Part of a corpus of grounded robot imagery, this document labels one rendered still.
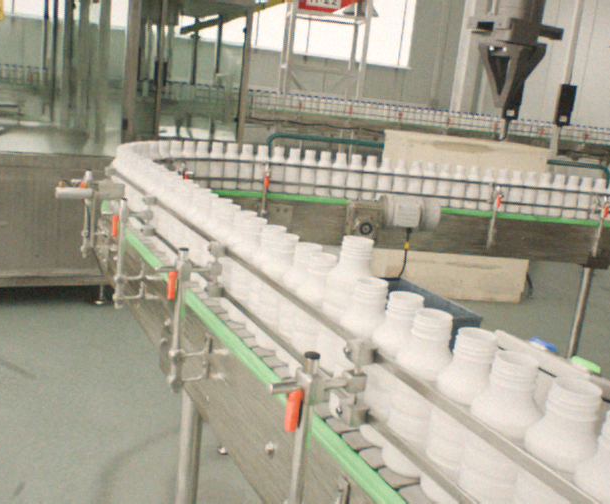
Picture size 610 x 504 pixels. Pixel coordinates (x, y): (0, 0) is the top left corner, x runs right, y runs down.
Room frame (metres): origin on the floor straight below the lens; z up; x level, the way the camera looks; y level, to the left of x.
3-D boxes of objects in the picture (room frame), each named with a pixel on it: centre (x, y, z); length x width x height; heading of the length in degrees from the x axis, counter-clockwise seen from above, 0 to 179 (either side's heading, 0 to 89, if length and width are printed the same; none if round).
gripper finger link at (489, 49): (0.87, -0.24, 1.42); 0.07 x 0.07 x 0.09; 33
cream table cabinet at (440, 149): (5.37, -1.18, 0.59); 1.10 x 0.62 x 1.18; 99
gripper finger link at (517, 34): (0.86, -0.22, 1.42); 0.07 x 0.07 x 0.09; 33
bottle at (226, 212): (1.17, 0.12, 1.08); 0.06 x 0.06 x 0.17
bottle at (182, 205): (1.38, 0.22, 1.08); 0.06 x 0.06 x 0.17
